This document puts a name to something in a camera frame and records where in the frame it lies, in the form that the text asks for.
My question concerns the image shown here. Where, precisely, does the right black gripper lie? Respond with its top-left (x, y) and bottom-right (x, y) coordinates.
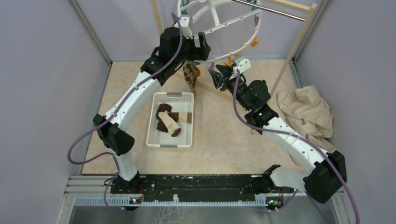
top-left (209, 64), bottom-right (252, 112)

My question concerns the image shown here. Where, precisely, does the brown checkered sock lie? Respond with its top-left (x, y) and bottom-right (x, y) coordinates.
top-left (183, 61), bottom-right (198, 95)

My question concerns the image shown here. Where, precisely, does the white round clip hanger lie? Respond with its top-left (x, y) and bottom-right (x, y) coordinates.
top-left (177, 0), bottom-right (262, 63)

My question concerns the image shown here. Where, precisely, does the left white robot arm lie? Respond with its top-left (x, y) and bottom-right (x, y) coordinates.
top-left (93, 27), bottom-right (211, 193)

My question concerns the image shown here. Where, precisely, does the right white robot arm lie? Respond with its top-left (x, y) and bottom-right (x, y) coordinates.
top-left (208, 65), bottom-right (347, 203)

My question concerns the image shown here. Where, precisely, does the white plastic basket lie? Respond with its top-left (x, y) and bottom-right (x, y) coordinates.
top-left (146, 91), bottom-right (195, 148)

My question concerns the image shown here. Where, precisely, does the beige brown sock in basket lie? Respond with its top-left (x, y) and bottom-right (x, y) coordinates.
top-left (158, 111), bottom-right (192, 137)

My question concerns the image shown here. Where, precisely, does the beige crumpled cloth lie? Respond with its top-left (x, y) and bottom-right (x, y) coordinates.
top-left (276, 85), bottom-right (336, 153)

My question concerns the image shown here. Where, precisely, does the metal hanging rod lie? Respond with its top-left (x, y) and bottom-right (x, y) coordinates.
top-left (232, 0), bottom-right (306, 21)

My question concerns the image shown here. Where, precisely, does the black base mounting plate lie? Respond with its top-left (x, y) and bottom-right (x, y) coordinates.
top-left (106, 174), bottom-right (294, 210)

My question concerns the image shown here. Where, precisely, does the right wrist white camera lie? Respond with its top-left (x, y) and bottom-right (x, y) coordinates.
top-left (233, 55), bottom-right (251, 74)

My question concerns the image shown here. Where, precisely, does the wrist white camera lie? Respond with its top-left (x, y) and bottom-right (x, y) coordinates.
top-left (233, 55), bottom-right (251, 74)
top-left (177, 14), bottom-right (194, 39)

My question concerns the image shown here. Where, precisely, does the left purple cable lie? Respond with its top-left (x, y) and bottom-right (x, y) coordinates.
top-left (67, 12), bottom-right (183, 214)

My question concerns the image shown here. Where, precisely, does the purple cable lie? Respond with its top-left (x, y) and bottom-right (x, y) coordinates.
top-left (67, 12), bottom-right (183, 214)
top-left (233, 70), bottom-right (361, 224)

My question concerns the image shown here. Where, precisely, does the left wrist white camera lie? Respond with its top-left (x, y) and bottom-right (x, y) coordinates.
top-left (177, 14), bottom-right (194, 39)

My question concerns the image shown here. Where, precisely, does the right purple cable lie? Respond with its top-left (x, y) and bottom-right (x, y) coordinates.
top-left (233, 70), bottom-right (361, 224)

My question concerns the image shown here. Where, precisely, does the wooden drying rack frame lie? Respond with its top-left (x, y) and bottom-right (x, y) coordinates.
top-left (151, 0), bottom-right (318, 135)

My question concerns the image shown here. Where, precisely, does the white slotted cable duct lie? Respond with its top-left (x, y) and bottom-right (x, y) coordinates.
top-left (74, 195), bottom-right (268, 207)

